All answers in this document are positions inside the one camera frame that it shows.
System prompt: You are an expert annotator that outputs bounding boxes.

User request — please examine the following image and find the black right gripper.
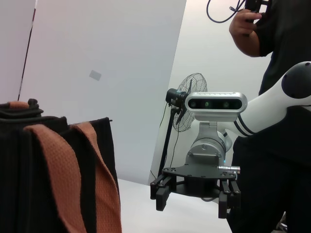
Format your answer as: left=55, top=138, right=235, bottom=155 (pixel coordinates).
left=150, top=164, right=242, bottom=219

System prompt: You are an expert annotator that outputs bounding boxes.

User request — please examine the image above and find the black bag with orange straps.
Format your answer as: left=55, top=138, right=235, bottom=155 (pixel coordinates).
left=0, top=98, right=122, bottom=233

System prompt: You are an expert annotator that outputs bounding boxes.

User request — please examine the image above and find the bystander bare forearm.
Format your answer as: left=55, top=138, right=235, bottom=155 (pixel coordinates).
left=230, top=29, right=262, bottom=58

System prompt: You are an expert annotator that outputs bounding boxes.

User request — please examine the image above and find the bystander hand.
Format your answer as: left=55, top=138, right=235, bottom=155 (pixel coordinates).
left=229, top=10, right=263, bottom=37

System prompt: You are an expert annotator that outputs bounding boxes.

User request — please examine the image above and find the black standing fan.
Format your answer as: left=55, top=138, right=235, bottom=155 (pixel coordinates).
left=159, top=72, right=208, bottom=179

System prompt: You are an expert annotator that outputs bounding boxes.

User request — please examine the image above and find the grey rectangular sticker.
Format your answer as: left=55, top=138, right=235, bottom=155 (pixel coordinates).
left=88, top=69, right=103, bottom=81

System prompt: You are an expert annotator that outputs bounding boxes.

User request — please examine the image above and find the white board with grey sticker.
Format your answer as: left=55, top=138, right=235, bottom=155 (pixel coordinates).
left=18, top=0, right=188, bottom=187

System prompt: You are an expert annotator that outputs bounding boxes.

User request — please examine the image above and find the person in black clothes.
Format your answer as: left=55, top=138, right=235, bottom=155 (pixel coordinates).
left=230, top=0, right=311, bottom=233

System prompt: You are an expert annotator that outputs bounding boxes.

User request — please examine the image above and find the black handheld device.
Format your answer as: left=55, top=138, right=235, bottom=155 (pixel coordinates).
left=244, top=0, right=268, bottom=37

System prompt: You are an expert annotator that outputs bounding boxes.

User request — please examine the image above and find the plain white board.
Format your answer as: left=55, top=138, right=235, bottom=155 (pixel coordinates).
left=0, top=0, right=38, bottom=104

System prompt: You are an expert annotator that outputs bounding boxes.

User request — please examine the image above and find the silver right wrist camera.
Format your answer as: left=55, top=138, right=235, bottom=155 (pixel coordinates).
left=185, top=91, right=248, bottom=122

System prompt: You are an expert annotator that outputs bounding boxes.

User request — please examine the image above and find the dark blue cable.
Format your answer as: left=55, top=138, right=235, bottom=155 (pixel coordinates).
left=206, top=0, right=246, bottom=24

